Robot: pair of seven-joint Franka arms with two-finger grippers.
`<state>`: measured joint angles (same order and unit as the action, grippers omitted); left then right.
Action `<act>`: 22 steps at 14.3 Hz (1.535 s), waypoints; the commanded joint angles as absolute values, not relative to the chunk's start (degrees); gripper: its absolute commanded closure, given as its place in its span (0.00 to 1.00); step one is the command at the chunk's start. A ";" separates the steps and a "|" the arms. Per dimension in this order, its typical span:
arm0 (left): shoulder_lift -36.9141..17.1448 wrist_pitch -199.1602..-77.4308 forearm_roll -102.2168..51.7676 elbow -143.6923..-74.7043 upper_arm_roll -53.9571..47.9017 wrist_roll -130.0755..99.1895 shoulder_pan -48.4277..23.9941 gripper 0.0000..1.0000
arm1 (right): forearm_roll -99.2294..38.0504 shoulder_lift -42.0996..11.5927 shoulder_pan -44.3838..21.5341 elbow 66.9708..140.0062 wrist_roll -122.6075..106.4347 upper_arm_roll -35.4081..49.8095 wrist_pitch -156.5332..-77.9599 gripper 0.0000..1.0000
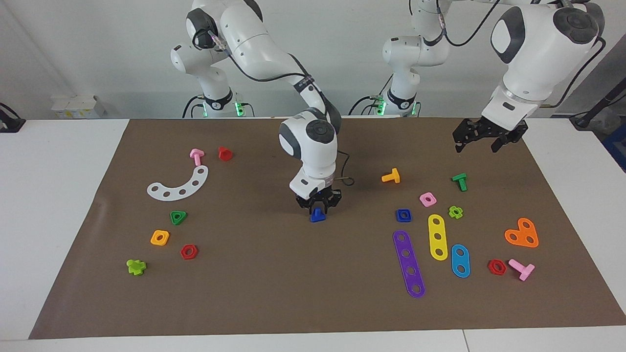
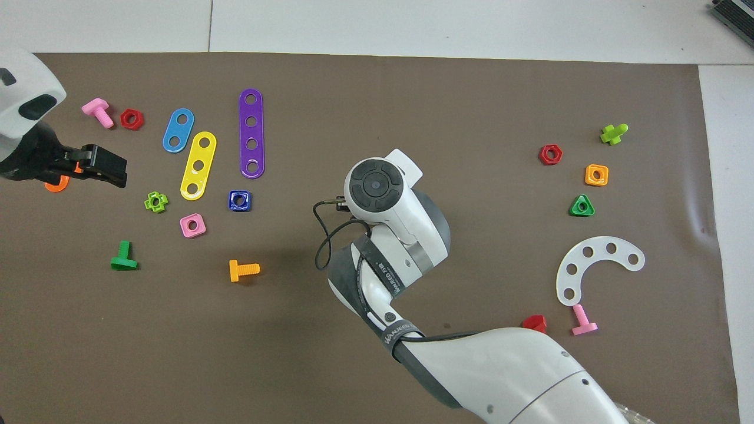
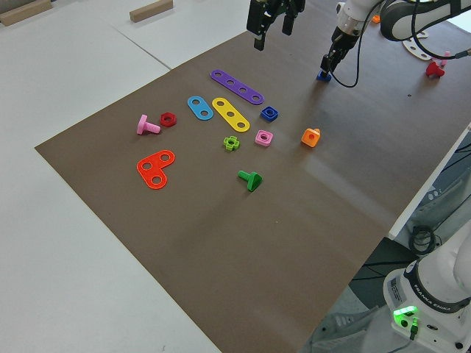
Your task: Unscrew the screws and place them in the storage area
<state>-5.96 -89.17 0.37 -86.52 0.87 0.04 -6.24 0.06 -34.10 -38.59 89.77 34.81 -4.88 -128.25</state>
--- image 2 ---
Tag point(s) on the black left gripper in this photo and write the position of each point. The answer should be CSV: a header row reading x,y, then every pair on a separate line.
x,y
29,159

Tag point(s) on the blue square bolt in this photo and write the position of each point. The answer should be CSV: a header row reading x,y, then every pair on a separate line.
x,y
232,206

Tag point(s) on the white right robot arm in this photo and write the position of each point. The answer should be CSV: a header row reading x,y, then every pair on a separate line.
x,y
500,371

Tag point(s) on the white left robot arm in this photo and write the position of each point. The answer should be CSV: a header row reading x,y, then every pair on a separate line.
x,y
17,106

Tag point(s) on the red hex nut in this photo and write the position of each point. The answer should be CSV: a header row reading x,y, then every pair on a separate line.
x,y
542,158
124,122

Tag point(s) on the lime cross nut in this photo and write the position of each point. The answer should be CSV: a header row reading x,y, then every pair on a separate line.
x,y
148,204

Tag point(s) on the orange heart plate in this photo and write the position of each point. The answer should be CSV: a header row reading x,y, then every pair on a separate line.
x,y
56,187

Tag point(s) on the pink plastic screw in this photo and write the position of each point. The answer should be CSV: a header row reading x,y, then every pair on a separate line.
x,y
583,321
97,112

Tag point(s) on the blue two-hole plate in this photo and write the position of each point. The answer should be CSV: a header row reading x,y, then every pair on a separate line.
x,y
178,130

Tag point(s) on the green plastic screw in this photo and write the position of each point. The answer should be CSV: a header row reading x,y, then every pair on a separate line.
x,y
123,258

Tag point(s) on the yellow three-hole plate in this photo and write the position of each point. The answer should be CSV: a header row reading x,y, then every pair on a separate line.
x,y
201,154

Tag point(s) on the pink square nut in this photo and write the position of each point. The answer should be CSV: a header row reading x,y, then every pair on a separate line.
x,y
185,229

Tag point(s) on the purple four-hole plate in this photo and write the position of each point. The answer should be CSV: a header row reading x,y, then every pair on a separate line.
x,y
251,133

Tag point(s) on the orange plastic screw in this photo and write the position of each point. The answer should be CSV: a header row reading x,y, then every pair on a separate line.
x,y
242,270

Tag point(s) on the brown table mat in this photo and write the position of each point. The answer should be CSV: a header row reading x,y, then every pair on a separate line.
x,y
471,106

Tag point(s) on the red plastic screw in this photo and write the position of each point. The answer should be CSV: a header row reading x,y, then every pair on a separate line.
x,y
535,323

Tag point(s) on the green triangle nut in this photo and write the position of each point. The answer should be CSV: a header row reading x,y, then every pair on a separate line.
x,y
574,211

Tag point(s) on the orange square nut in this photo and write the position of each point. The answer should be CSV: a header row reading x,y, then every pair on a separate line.
x,y
589,179

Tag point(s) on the white curved hole plate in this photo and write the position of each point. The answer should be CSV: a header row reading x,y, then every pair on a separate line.
x,y
599,245

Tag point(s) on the lime cross-head screw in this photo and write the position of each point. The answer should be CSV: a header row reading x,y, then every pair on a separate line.
x,y
613,134

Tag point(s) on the dark grey ribbed device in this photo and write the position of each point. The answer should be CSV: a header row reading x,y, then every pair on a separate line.
x,y
736,15

